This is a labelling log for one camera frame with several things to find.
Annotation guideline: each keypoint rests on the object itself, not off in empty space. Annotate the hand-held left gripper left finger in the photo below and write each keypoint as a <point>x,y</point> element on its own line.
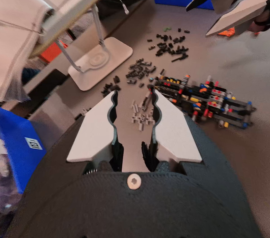
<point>92,132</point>

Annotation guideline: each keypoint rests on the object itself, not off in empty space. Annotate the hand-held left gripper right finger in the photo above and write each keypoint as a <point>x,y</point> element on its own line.
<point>177,136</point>

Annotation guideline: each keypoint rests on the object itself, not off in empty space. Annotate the multicoloured lego vehicle assembly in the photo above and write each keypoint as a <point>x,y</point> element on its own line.
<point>211,99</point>

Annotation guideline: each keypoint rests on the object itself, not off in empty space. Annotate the orange lego piece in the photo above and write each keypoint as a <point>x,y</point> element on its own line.
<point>227,32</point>

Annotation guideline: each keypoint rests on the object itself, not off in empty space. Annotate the green lego piece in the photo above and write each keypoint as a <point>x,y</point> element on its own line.
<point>167,29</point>

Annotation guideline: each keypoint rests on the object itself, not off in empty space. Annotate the person's right hand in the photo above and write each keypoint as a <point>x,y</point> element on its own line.
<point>261,28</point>

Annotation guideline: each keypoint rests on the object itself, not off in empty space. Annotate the pile of light grey connectors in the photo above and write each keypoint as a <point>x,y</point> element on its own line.
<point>141,119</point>

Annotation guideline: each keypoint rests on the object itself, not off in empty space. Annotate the pile of black connectors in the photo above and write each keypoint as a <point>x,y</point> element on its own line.
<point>110,88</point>

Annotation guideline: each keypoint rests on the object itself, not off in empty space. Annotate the white book stand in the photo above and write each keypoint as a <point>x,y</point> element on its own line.
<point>101,67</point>

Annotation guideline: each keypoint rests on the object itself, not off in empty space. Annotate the blue bin with square tag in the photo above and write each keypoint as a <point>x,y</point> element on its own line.
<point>19,136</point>

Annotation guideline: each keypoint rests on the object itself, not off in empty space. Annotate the pile of dark grey connectors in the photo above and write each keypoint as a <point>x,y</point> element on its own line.
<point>139,69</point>

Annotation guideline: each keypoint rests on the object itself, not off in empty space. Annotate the pile of black pins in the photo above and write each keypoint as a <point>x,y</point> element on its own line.
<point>168,47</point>

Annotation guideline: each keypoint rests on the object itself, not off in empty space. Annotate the orange box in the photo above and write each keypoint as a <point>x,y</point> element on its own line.
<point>51,52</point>

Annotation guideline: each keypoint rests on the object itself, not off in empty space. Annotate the white instruction booklet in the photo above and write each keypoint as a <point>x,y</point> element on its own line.
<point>21,42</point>

